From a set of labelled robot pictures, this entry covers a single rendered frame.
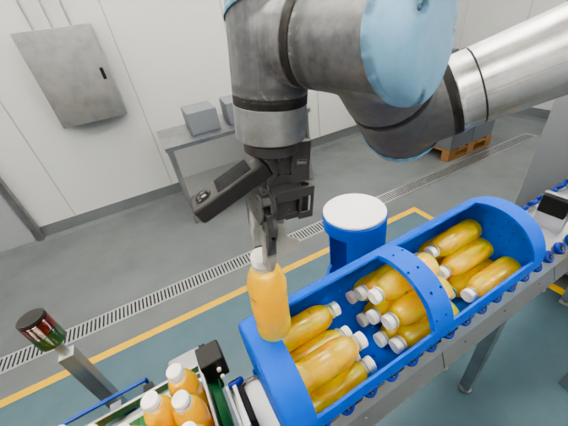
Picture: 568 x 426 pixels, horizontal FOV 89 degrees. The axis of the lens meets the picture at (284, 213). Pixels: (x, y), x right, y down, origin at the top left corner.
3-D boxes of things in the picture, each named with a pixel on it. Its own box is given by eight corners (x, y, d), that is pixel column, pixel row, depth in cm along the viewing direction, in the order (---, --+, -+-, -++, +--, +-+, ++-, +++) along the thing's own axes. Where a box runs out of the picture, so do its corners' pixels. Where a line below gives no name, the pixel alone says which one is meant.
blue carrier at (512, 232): (524, 291, 95) (566, 224, 78) (297, 465, 66) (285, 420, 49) (447, 242, 116) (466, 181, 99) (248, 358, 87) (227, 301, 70)
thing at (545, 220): (561, 232, 116) (579, 199, 107) (556, 236, 115) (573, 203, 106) (533, 220, 124) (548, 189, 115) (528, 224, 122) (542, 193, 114)
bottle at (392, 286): (415, 264, 86) (367, 292, 80) (420, 247, 82) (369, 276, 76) (435, 280, 81) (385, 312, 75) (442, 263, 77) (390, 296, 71)
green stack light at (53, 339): (65, 343, 75) (54, 333, 73) (37, 357, 73) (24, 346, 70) (68, 325, 80) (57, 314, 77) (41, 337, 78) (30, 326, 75)
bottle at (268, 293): (273, 305, 64) (263, 243, 53) (297, 323, 60) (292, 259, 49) (249, 328, 60) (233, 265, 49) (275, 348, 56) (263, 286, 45)
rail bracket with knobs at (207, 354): (233, 379, 88) (225, 362, 82) (210, 393, 86) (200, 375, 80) (223, 353, 95) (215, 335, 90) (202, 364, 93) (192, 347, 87)
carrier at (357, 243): (350, 300, 195) (320, 326, 182) (350, 188, 146) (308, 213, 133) (386, 327, 175) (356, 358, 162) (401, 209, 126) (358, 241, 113)
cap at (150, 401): (164, 397, 68) (161, 393, 67) (153, 415, 65) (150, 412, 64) (151, 392, 69) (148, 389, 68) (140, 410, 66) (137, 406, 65)
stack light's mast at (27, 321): (77, 356, 79) (42, 320, 70) (51, 368, 77) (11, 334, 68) (79, 338, 84) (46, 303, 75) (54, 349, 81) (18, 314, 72)
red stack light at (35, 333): (54, 332, 73) (45, 323, 70) (24, 346, 70) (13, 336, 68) (57, 314, 77) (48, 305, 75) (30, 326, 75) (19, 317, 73)
